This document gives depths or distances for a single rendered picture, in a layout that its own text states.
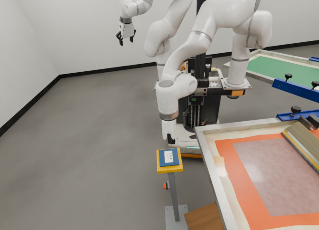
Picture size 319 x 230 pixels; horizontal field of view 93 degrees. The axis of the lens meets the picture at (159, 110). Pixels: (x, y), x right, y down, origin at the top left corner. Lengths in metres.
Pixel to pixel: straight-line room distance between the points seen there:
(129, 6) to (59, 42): 3.95
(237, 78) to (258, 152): 0.42
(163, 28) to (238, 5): 0.35
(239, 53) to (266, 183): 0.64
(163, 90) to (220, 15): 0.29
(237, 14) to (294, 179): 0.70
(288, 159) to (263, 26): 0.61
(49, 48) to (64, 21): 0.87
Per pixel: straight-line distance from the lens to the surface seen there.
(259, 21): 0.83
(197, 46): 0.57
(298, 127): 1.05
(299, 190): 0.89
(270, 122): 1.07
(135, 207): 1.80
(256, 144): 0.97
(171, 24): 0.83
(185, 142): 1.77
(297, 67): 1.89
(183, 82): 0.52
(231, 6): 0.58
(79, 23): 4.53
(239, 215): 0.76
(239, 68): 0.99
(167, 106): 0.52
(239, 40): 0.95
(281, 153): 0.98
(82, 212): 2.00
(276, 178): 0.88
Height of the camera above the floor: 1.65
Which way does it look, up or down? 38 degrees down
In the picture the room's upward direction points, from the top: 9 degrees counter-clockwise
